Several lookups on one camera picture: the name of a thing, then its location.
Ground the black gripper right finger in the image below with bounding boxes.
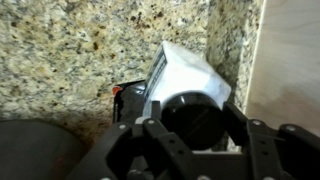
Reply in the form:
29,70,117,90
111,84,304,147
221,101,320,180

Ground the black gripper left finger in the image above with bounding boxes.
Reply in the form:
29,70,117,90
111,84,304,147
65,99,198,180

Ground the white bottle black cap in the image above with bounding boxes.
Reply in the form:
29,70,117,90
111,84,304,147
142,40,233,152

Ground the black coffee maker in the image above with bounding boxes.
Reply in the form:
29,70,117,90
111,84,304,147
111,79,148,125

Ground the tall light wood panel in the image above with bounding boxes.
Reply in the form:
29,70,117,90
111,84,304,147
244,0,320,138

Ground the black air fryer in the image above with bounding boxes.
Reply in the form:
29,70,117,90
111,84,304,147
0,118,88,180

